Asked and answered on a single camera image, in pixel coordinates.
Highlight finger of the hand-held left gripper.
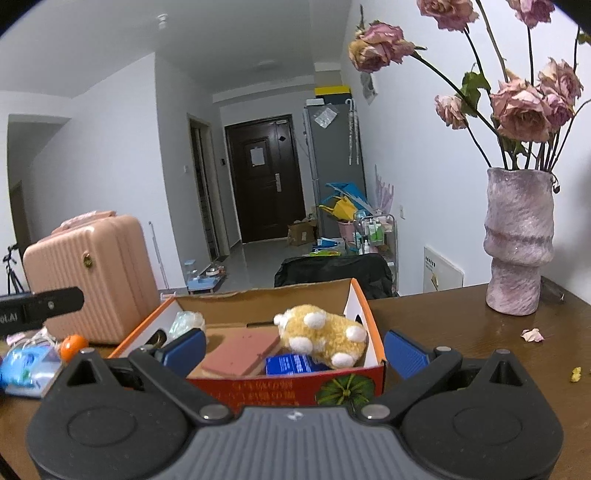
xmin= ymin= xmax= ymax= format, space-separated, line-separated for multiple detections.
xmin=30 ymin=286 xmax=85 ymax=325

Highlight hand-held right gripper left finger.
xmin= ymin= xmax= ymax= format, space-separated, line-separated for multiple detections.
xmin=65 ymin=329 xmax=234 ymax=424

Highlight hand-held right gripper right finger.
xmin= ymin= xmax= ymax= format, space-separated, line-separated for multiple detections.
xmin=358 ymin=329 xmax=527 ymax=424

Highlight white plastic-wrapped ball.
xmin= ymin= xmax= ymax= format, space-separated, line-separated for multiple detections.
xmin=168 ymin=311 xmax=206 ymax=342

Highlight brown sponge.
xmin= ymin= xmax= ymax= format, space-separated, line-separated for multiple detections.
xmin=201 ymin=333 xmax=281 ymax=377

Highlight yellow plush toy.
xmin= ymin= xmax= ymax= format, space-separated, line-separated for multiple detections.
xmin=273 ymin=305 xmax=369 ymax=368

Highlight red cardboard box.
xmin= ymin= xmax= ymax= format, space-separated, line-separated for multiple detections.
xmin=108 ymin=278 xmax=386 ymax=407

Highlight blue pocket tissue packet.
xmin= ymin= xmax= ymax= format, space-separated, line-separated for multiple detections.
xmin=265 ymin=353 xmax=331 ymax=376

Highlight black tripod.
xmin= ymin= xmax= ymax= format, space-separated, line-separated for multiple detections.
xmin=2 ymin=244 xmax=26 ymax=296

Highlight orange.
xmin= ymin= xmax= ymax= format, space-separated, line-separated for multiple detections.
xmin=60 ymin=335 xmax=88 ymax=363

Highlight pink ribbed suitcase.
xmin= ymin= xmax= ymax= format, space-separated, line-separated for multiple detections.
xmin=23 ymin=211 xmax=160 ymax=344

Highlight blue tissue pack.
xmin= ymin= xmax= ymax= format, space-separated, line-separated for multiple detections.
xmin=0 ymin=344 xmax=63 ymax=398

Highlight pet feeding bowls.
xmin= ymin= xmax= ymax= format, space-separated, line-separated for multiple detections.
xmin=185 ymin=261 xmax=227 ymax=294

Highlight metal trolley cart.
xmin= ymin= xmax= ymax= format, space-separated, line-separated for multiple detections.
xmin=353 ymin=213 xmax=398 ymax=278

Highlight brown cardboard box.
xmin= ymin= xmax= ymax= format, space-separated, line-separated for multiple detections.
xmin=287 ymin=220 xmax=319 ymax=246

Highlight purple feathery decoration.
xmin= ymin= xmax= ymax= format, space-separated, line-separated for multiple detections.
xmin=374 ymin=166 xmax=395 ymax=215

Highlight pink textured vase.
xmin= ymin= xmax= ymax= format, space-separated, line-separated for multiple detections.
xmin=484 ymin=167 xmax=555 ymax=316

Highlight blue and yellow toys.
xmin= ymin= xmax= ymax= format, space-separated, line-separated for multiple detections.
xmin=318 ymin=182 xmax=370 ymax=222

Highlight side doorway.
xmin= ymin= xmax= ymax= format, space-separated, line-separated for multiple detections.
xmin=188 ymin=114 xmax=220 ymax=261

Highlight dark entrance door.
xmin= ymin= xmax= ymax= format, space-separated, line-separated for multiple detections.
xmin=225 ymin=114 xmax=306 ymax=244

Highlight grey refrigerator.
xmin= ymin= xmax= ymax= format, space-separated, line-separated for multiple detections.
xmin=303 ymin=102 xmax=365 ymax=232

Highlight hanging white umbrella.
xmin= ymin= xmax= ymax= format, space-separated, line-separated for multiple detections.
xmin=348 ymin=98 xmax=361 ymax=166

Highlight yellow box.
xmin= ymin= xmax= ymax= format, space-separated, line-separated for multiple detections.
xmin=315 ymin=85 xmax=352 ymax=106

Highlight dried pink rose bouquet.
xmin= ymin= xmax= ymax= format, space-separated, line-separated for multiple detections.
xmin=348 ymin=0 xmax=591 ymax=192

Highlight white wall panel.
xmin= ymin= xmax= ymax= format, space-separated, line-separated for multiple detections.
xmin=424 ymin=244 xmax=464 ymax=294

